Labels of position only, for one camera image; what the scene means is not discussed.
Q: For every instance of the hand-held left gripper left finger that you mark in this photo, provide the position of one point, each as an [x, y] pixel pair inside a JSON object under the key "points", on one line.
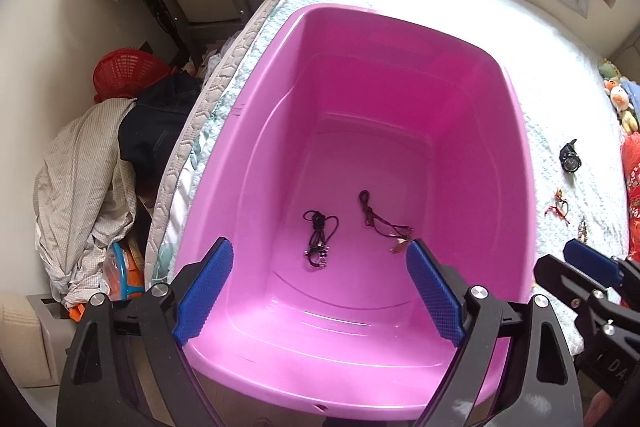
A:
{"points": [[205, 292]]}

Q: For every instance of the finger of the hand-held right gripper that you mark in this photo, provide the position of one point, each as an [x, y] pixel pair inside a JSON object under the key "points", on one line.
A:
{"points": [[590, 259], [565, 274]]}

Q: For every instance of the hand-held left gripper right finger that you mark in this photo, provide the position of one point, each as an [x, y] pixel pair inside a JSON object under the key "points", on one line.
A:
{"points": [[432, 297]]}

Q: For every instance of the pink plastic tub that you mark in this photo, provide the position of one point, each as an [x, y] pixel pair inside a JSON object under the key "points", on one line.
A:
{"points": [[380, 107]]}

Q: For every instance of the red patterned pillow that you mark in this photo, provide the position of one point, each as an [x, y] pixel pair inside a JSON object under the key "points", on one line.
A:
{"points": [[632, 197]]}

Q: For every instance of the orange and blue plastic toy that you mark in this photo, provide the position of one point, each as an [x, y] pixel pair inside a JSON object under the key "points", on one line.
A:
{"points": [[125, 277]]}

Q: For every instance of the black wrist watch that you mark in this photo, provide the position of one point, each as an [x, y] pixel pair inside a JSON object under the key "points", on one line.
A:
{"points": [[570, 159]]}

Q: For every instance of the small yellow plush toy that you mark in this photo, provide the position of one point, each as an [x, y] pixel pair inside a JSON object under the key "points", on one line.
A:
{"points": [[629, 121]]}

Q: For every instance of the small white orange plush toy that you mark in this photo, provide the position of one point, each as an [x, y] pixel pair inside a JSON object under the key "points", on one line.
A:
{"points": [[617, 96]]}

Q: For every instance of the blue cloth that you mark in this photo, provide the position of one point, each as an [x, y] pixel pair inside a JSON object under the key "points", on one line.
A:
{"points": [[632, 89]]}

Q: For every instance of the beige checked cloth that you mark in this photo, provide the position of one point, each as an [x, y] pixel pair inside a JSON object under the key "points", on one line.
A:
{"points": [[80, 167]]}

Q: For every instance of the dark navy jacket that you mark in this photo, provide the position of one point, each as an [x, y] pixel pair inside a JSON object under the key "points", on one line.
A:
{"points": [[160, 117]]}

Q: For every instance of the beige cabinet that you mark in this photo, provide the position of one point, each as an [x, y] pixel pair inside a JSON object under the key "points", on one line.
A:
{"points": [[25, 337]]}

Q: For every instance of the small green plush toy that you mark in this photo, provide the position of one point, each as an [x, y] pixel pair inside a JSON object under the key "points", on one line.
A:
{"points": [[609, 69]]}

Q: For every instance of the grey quilted mattress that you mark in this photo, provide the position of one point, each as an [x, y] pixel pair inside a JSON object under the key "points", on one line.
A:
{"points": [[220, 72]]}

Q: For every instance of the red plastic basket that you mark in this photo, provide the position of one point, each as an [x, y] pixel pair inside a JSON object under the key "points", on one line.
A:
{"points": [[125, 72]]}

